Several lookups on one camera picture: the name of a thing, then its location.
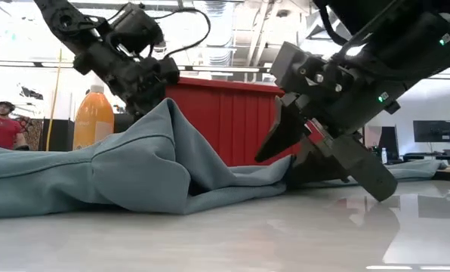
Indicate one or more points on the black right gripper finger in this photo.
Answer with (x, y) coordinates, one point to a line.
(361, 170)
(285, 132)

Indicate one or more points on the grey-green trousers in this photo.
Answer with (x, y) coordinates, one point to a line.
(96, 177)

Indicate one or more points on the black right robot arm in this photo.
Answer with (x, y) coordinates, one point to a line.
(417, 45)

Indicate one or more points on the red plastic laundry bin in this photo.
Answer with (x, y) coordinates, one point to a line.
(229, 121)

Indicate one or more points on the clear water bottle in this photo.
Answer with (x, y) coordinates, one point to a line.
(384, 155)

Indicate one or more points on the dark slim monitor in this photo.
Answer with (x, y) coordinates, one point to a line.
(389, 140)

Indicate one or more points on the black screen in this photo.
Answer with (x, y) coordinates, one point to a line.
(121, 122)

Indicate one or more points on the orange spray bottle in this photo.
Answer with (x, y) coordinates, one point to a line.
(93, 121)

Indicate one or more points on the black office desk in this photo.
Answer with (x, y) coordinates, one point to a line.
(425, 156)

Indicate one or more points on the black computer monitor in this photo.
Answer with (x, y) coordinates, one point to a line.
(432, 131)

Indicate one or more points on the black floor cabinet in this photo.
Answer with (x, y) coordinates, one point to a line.
(59, 134)

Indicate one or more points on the colourful patterned fabric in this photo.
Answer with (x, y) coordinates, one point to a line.
(32, 134)

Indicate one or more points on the person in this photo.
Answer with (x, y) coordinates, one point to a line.
(0, 130)

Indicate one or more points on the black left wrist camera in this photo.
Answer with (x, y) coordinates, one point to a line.
(138, 28)

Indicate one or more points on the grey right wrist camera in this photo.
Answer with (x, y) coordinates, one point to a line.
(296, 68)

